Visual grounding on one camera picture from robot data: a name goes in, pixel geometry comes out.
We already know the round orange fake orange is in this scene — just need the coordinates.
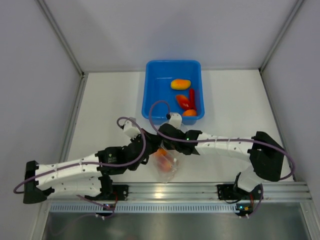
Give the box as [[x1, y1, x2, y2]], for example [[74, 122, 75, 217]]
[[155, 148, 167, 158]]

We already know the clear zip top bag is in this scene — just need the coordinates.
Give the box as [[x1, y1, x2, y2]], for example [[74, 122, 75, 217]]
[[151, 122, 188, 185]]

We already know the pink fake peach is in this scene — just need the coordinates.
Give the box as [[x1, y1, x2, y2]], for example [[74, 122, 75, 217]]
[[157, 159, 172, 173]]

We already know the orange yellow fake fruit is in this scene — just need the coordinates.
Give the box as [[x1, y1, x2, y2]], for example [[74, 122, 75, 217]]
[[175, 94, 192, 111]]

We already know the red fake chili pepper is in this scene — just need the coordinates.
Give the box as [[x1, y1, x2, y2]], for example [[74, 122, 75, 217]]
[[189, 88, 197, 111]]

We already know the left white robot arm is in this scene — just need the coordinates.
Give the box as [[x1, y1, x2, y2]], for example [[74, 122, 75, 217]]
[[23, 131, 161, 204]]

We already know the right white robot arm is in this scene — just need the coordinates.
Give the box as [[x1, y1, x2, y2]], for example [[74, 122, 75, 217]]
[[157, 123, 284, 199]]

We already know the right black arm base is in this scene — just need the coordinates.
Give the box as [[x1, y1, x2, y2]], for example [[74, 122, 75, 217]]
[[217, 184, 244, 201]]

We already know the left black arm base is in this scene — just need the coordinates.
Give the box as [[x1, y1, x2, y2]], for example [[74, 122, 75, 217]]
[[99, 184, 129, 201]]

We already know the blue plastic bin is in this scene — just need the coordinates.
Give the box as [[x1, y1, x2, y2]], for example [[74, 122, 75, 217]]
[[141, 60, 205, 125]]

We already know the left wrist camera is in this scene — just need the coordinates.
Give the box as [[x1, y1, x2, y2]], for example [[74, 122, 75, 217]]
[[123, 117, 141, 139]]

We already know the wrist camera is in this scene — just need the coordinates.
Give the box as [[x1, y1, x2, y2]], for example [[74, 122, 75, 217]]
[[123, 117, 141, 139], [166, 112, 182, 129]]

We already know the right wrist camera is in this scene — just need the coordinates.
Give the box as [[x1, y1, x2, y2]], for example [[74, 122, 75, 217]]
[[166, 112, 182, 129]]

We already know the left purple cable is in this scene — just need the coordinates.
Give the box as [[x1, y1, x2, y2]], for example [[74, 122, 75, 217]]
[[12, 116, 147, 195]]

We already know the purple cable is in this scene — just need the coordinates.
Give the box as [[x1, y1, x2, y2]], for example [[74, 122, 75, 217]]
[[12, 116, 147, 195], [148, 100, 296, 181]]

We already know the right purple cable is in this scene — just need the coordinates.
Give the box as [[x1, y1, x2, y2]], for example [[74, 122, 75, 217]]
[[148, 100, 296, 181]]

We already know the slotted cable duct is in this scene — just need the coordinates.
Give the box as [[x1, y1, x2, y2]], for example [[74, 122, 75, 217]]
[[49, 202, 249, 214]]

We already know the aluminium rail frame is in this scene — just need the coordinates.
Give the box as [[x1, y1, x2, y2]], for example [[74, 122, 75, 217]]
[[47, 181, 312, 202]]

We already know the left aluminium corner post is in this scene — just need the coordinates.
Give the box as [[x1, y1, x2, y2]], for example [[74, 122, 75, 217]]
[[34, 0, 86, 76]]

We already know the aluminium corner post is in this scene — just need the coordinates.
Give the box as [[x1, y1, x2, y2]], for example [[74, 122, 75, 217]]
[[258, 0, 307, 73], [34, 0, 86, 76]]

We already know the right aluminium corner post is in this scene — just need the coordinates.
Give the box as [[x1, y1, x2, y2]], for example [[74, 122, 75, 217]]
[[258, 0, 307, 73]]

